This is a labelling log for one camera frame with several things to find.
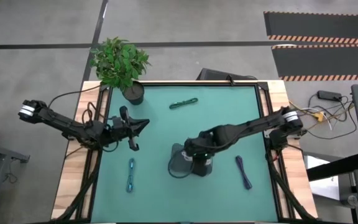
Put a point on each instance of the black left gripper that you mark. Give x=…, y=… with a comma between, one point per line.
x=126, y=126

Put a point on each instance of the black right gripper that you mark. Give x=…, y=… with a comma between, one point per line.
x=202, y=166

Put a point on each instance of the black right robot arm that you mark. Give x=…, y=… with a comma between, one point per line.
x=247, y=127

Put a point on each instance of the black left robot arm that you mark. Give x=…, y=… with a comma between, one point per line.
x=61, y=124

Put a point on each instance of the black jointed stand arm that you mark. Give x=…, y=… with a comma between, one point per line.
x=337, y=166

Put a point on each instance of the black plant pot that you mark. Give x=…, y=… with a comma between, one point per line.
x=134, y=93

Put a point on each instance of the green table mat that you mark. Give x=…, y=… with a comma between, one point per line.
x=166, y=196

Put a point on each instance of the green leafy plant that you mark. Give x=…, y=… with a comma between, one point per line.
x=118, y=63

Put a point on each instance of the black chair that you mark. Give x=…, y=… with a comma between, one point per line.
x=216, y=74

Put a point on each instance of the white floor panel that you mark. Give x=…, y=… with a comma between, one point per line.
x=323, y=186

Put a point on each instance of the yellow plug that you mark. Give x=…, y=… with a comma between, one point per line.
x=319, y=116

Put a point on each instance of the black power adapter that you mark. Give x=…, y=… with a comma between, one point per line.
x=328, y=95

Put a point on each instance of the black hazard-striped floor mat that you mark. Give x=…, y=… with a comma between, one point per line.
x=319, y=25
x=325, y=62

